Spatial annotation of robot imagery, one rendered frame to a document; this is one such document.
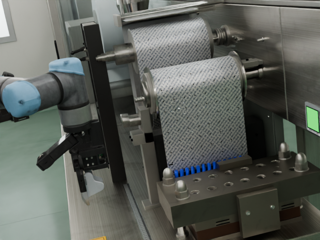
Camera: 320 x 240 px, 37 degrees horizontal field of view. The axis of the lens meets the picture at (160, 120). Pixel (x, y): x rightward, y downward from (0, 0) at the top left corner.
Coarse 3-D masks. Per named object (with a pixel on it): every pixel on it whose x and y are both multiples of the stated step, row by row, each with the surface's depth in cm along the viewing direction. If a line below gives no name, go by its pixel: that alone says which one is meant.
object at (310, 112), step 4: (308, 108) 114; (308, 112) 114; (312, 112) 112; (316, 112) 110; (308, 116) 114; (312, 116) 112; (316, 116) 111; (308, 120) 115; (312, 120) 113; (316, 120) 111; (308, 124) 115; (312, 124) 113; (316, 124) 111; (312, 128) 114; (316, 128) 112
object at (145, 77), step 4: (236, 60) 134; (236, 64) 133; (240, 72) 132; (144, 76) 132; (148, 76) 130; (240, 76) 132; (148, 80) 129; (240, 80) 133; (148, 84) 129; (152, 88) 128; (152, 92) 128; (152, 96) 128; (152, 100) 129; (152, 104) 129; (152, 108) 130; (152, 112) 132
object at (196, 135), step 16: (176, 112) 130; (192, 112) 131; (208, 112) 132; (224, 112) 133; (240, 112) 134; (176, 128) 131; (192, 128) 132; (208, 128) 133; (224, 128) 134; (240, 128) 136; (176, 144) 132; (192, 144) 134; (208, 144) 135; (224, 144) 136; (240, 144) 137; (176, 160) 134; (192, 160) 135; (208, 160) 136
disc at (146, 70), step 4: (144, 68) 135; (148, 68) 130; (144, 72) 136; (148, 72) 130; (152, 80) 127; (152, 84) 127; (156, 92) 127; (156, 96) 127; (156, 100) 127; (156, 104) 128; (156, 108) 129; (156, 112) 130; (156, 116) 131
